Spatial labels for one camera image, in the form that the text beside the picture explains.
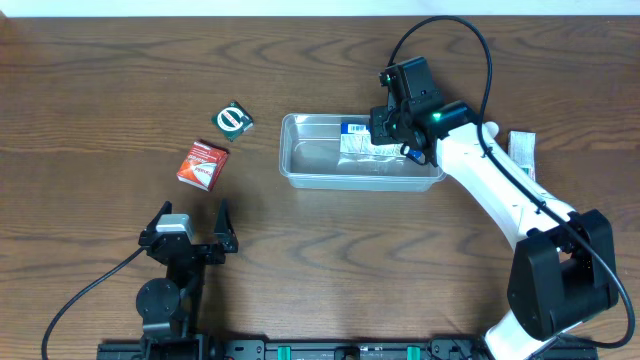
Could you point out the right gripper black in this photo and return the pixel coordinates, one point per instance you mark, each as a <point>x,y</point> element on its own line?
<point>379,125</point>

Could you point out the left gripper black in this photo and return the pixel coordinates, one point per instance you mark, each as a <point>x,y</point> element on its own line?
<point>198,250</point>

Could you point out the blue Kool Fever box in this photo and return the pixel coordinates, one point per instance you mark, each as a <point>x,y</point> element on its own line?
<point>358,154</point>

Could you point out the white green medicine box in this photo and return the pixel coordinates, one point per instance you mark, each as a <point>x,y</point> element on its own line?
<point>521,149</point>

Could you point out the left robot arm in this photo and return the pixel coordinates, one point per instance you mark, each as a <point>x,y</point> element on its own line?
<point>169,306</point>

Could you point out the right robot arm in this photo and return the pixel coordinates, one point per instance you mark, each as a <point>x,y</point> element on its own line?
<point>563,272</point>

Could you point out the clear plastic container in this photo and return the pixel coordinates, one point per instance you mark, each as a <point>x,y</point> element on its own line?
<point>334,152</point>

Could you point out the red Panadol box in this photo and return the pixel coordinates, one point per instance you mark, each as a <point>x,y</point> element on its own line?
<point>203,164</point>

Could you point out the black bottle white cap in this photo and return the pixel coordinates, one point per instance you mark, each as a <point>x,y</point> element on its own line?
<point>492,128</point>

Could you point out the green Zam-Buk box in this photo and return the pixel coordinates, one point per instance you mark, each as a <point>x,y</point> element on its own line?
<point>232,121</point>

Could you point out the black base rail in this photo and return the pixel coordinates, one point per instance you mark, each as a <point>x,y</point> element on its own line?
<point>436,349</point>

